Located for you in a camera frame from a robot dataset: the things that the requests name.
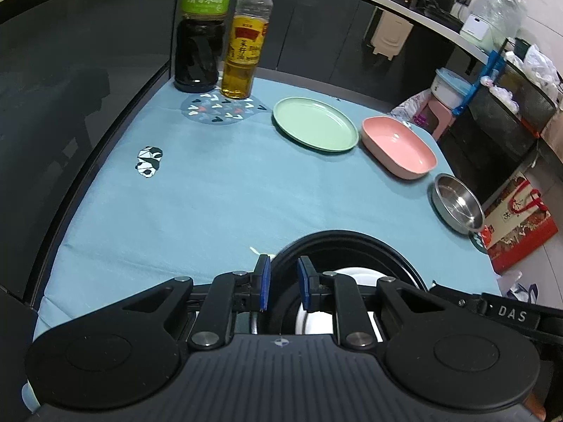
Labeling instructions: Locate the white ribbed bowl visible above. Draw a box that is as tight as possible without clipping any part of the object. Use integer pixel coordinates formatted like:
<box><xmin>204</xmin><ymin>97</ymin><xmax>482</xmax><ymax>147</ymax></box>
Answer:
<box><xmin>293</xmin><ymin>265</ymin><xmax>388</xmax><ymax>343</ymax></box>

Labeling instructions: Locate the black plastic bowl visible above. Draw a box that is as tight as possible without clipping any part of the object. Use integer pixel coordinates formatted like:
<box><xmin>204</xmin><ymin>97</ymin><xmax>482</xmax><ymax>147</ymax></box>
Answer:
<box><xmin>251</xmin><ymin>230</ymin><xmax>428</xmax><ymax>334</ymax></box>

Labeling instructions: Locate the stainless steel bowl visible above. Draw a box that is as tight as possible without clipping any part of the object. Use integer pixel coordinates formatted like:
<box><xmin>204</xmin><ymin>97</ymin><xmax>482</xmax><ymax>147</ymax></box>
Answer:
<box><xmin>430</xmin><ymin>173</ymin><xmax>485</xmax><ymax>235</ymax></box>

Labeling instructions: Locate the pink square dish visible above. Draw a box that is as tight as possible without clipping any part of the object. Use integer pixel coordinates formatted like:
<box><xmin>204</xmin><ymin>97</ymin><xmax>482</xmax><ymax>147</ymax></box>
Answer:
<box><xmin>361</xmin><ymin>116</ymin><xmax>438</xmax><ymax>180</ymax></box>

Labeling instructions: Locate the green plate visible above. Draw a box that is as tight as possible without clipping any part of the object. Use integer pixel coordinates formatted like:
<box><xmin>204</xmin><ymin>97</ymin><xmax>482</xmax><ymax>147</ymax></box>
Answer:
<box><xmin>273</xmin><ymin>97</ymin><xmax>359</xmax><ymax>153</ymax></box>

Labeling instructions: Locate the person's hand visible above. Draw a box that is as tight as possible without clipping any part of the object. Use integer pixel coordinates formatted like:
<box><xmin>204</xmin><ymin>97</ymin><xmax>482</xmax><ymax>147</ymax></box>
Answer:
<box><xmin>525</xmin><ymin>394</ymin><xmax>547</xmax><ymax>421</ymax></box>

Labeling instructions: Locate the white plastic bag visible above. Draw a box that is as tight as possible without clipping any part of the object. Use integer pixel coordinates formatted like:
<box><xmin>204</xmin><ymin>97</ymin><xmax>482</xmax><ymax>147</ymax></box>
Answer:
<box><xmin>497</xmin><ymin>270</ymin><xmax>538</xmax><ymax>304</ymax></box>

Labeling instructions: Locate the red gift bag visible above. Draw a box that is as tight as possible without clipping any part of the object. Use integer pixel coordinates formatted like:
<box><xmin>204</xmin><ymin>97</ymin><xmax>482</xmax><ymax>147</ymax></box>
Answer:
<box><xmin>480</xmin><ymin>172</ymin><xmax>558</xmax><ymax>274</ymax></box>

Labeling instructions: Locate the blue tablecloth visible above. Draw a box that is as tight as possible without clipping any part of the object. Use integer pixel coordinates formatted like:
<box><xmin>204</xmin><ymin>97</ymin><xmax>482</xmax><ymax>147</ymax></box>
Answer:
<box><xmin>21</xmin><ymin>76</ymin><xmax>503</xmax><ymax>414</ymax></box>

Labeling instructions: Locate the pink plastic stool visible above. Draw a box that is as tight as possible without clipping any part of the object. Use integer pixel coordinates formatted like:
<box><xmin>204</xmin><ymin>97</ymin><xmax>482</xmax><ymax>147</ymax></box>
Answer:
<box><xmin>413</xmin><ymin>98</ymin><xmax>454</xmax><ymax>141</ymax></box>

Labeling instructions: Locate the black mesh rack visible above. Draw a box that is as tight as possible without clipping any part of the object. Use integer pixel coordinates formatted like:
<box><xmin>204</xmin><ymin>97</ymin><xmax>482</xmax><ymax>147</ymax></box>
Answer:
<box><xmin>438</xmin><ymin>38</ymin><xmax>561</xmax><ymax>203</ymax></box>

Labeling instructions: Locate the white blue lidded pot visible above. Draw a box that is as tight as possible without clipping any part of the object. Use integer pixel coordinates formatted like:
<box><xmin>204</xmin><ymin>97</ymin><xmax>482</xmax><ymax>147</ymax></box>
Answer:
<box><xmin>430</xmin><ymin>68</ymin><xmax>472</xmax><ymax>110</ymax></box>

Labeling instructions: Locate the beige hanging bin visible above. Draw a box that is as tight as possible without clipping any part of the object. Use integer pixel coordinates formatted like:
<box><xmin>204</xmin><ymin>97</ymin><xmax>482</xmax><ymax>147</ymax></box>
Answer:
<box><xmin>370</xmin><ymin>11</ymin><xmax>413</xmax><ymax>60</ymax></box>

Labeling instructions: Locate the yellow oil bottle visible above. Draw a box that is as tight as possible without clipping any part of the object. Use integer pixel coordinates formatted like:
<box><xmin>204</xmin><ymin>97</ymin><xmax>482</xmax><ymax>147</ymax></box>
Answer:
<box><xmin>220</xmin><ymin>0</ymin><xmax>273</xmax><ymax>99</ymax></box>

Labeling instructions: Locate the dark vinegar bottle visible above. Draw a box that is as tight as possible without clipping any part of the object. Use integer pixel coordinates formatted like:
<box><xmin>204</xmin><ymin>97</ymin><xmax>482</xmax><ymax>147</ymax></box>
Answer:
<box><xmin>174</xmin><ymin>0</ymin><xmax>230</xmax><ymax>94</ymax></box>

